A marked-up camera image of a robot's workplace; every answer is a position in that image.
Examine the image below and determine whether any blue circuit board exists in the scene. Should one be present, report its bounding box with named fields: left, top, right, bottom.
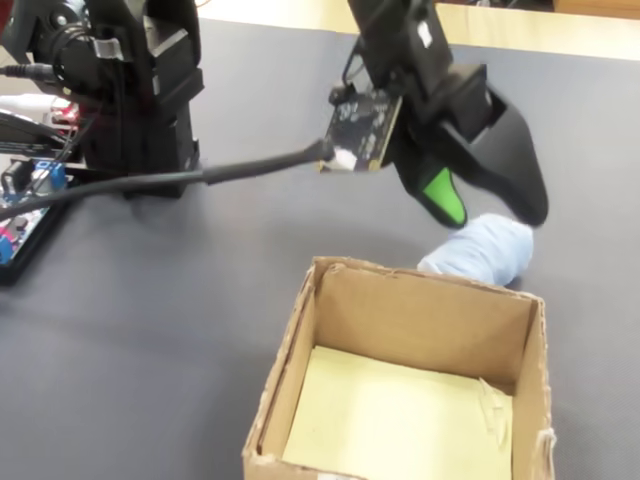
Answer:
left=0, top=158, right=69, bottom=266

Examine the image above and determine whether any plain black curved gripper finger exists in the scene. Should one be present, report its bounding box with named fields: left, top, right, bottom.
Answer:
left=438, top=85, right=551, bottom=227

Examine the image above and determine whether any yellow paper sheet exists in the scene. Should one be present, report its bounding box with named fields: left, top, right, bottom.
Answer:
left=281, top=344, right=517, bottom=480

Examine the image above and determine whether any black servo cable bundle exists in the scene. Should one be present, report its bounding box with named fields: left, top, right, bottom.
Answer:
left=0, top=109, right=102, bottom=167

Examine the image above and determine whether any black power plug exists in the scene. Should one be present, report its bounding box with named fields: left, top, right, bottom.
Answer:
left=0, top=61, right=57, bottom=85

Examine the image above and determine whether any looped thin black servo cable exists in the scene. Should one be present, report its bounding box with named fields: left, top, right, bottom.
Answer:
left=340, top=46, right=369, bottom=90

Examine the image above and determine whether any thick black camera cable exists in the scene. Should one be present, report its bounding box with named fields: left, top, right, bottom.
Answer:
left=0, top=139, right=357, bottom=222

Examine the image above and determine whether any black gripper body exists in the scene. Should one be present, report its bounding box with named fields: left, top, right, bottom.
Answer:
left=346, top=0, right=507, bottom=152

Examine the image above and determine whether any white power cable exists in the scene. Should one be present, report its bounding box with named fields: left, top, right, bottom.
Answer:
left=0, top=93, right=57, bottom=113

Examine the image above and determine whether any open brown cardboard box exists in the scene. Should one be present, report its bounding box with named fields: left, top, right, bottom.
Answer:
left=241, top=255, right=557, bottom=480

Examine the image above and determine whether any light blue cloth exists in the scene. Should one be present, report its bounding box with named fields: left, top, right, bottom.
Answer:
left=416, top=211, right=535, bottom=288

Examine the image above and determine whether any dark grey table mat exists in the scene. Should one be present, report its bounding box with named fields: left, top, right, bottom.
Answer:
left=0, top=17, right=640, bottom=480

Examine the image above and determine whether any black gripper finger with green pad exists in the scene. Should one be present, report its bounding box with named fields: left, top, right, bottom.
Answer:
left=390, top=124, right=470, bottom=231

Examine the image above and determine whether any bare camera circuit board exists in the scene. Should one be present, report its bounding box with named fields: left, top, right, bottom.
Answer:
left=318, top=86, right=404, bottom=175

